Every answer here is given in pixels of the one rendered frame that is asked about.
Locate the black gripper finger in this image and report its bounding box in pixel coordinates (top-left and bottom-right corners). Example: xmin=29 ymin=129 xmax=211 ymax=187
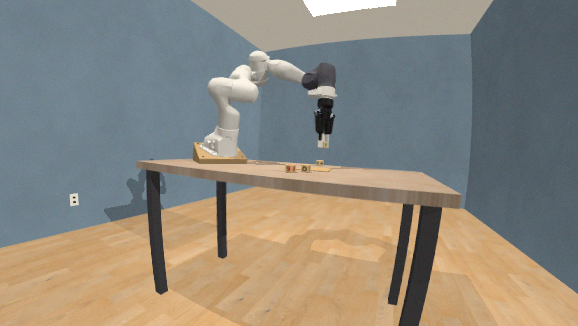
xmin=314 ymin=109 xmax=327 ymax=148
xmin=324 ymin=111 xmax=335 ymax=143

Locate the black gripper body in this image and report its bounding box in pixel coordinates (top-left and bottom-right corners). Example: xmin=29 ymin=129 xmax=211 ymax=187
xmin=318 ymin=98 xmax=333 ymax=119

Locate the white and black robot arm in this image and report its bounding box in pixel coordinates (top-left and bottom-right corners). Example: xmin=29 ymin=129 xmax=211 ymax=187
xmin=199 ymin=51 xmax=337 ymax=157

